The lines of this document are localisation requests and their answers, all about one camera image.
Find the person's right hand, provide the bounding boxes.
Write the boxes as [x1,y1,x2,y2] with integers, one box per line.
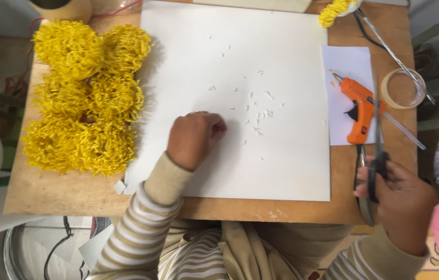
[353,159,439,256]

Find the person's left hand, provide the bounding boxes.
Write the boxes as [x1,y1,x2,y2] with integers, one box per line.
[166,111,228,172]

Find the black handled scissors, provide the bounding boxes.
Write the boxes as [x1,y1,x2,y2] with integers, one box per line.
[367,68,392,204]

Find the silver metal pliers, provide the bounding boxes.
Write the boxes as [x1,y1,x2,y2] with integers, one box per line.
[354,144,376,227]

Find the scattered white paper scraps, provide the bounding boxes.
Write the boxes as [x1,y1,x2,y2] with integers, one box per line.
[206,35,329,162]

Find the clear glue stick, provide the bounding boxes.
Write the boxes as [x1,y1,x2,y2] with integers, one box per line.
[383,110,427,151]

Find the orange hot glue gun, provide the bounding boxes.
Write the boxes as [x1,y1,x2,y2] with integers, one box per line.
[332,72,388,145]

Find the beige masking tape roll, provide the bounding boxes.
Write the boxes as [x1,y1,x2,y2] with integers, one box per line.
[380,68,427,110]

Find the large white paper sheet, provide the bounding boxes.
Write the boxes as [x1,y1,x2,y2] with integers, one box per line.
[124,0,331,202]

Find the small white paper sheet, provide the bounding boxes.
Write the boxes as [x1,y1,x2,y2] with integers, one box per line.
[321,46,383,147]

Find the beige scarf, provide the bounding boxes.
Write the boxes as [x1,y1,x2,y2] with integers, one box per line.
[217,220,298,280]

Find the beige board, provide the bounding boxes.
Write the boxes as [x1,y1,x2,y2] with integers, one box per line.
[193,0,313,14]

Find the person's striped shirt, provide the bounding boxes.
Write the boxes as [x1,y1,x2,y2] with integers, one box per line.
[157,219,360,280]

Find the heap of yellow paper flowers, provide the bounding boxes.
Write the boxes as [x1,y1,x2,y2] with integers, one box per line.
[21,20,154,177]

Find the silver metal rod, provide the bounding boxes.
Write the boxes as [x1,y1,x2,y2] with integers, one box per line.
[355,8,436,105]

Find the single yellow fringed bloom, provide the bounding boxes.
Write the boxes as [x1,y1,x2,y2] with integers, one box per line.
[318,0,359,29]

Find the white paper piece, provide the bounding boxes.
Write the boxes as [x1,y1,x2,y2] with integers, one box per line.
[78,223,115,272]

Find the white bowl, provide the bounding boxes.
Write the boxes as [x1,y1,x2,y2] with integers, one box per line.
[338,0,364,17]

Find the black cable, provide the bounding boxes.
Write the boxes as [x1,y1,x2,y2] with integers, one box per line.
[353,11,388,52]

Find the thin black cord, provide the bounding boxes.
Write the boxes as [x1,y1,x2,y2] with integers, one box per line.
[43,216,89,280]

